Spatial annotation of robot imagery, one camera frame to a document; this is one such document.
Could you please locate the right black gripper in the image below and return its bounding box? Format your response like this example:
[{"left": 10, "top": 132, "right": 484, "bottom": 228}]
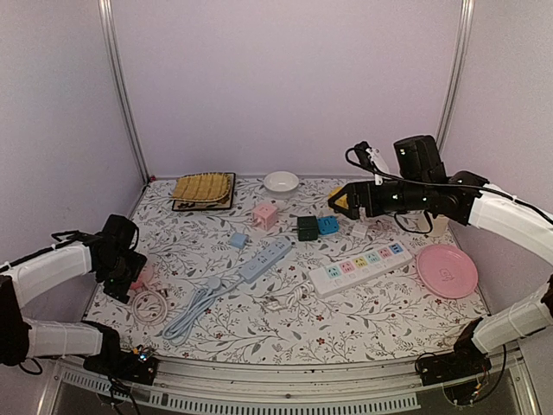
[{"left": 328, "top": 177, "right": 430, "bottom": 220}]

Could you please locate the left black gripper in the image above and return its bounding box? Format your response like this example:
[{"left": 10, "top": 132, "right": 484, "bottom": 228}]
[{"left": 100, "top": 250, "right": 147, "bottom": 303}]

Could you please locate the yellow cube plug adapter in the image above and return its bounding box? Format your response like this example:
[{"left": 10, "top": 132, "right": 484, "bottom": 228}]
[{"left": 328, "top": 187, "right": 349, "bottom": 209}]

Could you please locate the pink round power strip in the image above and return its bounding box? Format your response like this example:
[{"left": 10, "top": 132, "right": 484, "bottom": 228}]
[{"left": 130, "top": 264, "right": 154, "bottom": 290}]

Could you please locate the light blue cube adapter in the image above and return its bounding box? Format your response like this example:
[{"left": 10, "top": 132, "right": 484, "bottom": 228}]
[{"left": 317, "top": 216, "right": 340, "bottom": 236}]

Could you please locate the dark green cube socket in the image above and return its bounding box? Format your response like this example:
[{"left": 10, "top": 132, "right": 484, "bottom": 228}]
[{"left": 296, "top": 216, "right": 319, "bottom": 241}]

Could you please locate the white long power strip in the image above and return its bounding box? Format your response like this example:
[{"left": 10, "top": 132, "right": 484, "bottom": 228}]
[{"left": 308, "top": 241, "right": 414, "bottom": 298}]

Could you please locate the pink cube plug adapter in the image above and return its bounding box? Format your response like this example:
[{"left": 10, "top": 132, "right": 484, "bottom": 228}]
[{"left": 252, "top": 203, "right": 277, "bottom": 231}]

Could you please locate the light blue charger plug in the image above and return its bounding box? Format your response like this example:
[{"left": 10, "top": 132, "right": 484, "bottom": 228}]
[{"left": 229, "top": 233, "right": 250, "bottom": 249}]

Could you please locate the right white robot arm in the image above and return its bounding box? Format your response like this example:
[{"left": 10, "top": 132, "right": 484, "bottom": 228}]
[{"left": 327, "top": 135, "right": 552, "bottom": 377}]

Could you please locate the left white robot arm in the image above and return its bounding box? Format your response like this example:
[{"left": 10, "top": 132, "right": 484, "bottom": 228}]
[{"left": 1, "top": 214, "right": 147, "bottom": 375}]

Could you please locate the small white charger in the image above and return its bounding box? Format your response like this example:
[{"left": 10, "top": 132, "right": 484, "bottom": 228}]
[{"left": 351, "top": 223, "right": 368, "bottom": 239}]

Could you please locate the white ceramic bowl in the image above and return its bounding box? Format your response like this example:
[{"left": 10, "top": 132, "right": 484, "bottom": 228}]
[{"left": 264, "top": 171, "right": 299, "bottom": 194}]

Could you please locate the cream plastic cup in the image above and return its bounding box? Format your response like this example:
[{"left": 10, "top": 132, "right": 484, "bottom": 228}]
[{"left": 417, "top": 212, "right": 449, "bottom": 237}]

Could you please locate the black and tan mat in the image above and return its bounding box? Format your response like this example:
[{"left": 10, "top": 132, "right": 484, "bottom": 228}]
[{"left": 171, "top": 172, "right": 236, "bottom": 212}]

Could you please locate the pink plastic plate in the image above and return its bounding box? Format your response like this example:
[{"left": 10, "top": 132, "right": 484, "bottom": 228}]
[{"left": 416, "top": 245, "right": 479, "bottom": 299}]

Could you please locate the pink coiled cable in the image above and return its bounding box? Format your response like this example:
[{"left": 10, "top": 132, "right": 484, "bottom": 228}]
[{"left": 130, "top": 280, "right": 175, "bottom": 325}]

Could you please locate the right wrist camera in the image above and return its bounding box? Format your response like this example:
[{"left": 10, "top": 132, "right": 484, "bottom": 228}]
[{"left": 353, "top": 142, "right": 390, "bottom": 186}]

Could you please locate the light blue coiled cable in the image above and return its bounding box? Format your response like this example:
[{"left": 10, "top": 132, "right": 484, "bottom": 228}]
[{"left": 161, "top": 276, "right": 243, "bottom": 347}]

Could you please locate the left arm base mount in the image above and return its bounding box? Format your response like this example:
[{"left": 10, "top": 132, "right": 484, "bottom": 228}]
[{"left": 83, "top": 345, "right": 159, "bottom": 386}]

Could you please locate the white power strip cable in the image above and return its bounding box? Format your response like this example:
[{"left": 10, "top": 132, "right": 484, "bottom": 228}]
[{"left": 258, "top": 280, "right": 316, "bottom": 313}]

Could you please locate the right aluminium frame post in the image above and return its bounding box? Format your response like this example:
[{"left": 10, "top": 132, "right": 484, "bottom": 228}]
[{"left": 436, "top": 0, "right": 475, "bottom": 153}]

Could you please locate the aluminium frame post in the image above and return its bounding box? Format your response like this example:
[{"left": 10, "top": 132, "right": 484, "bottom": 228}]
[
  {"left": 436, "top": 0, "right": 475, "bottom": 153},
  {"left": 98, "top": 0, "right": 150, "bottom": 184}
]

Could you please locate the front aluminium rail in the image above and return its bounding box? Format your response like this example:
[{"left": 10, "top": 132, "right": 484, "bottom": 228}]
[{"left": 37, "top": 345, "right": 542, "bottom": 414}]

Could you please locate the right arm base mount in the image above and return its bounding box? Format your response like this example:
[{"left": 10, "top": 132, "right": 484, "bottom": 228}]
[{"left": 415, "top": 349, "right": 492, "bottom": 406}]

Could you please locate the left aluminium frame post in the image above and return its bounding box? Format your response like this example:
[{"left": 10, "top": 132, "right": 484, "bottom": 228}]
[{"left": 98, "top": 0, "right": 150, "bottom": 184}]

